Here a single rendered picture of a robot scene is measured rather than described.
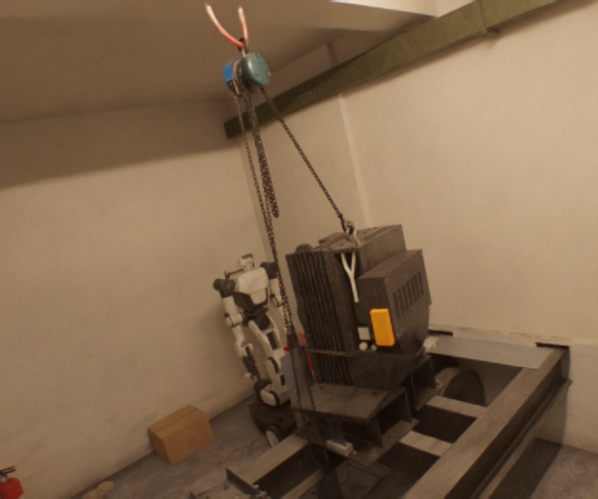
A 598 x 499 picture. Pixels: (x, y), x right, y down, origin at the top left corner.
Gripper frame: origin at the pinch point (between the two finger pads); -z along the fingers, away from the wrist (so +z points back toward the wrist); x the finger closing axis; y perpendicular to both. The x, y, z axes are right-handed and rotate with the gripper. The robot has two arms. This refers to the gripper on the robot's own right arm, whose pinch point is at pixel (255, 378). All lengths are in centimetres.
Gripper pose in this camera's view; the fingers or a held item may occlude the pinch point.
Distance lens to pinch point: 349.6
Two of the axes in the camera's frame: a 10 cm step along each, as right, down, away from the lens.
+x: 5.7, -2.0, -7.9
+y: 7.4, -2.9, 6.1
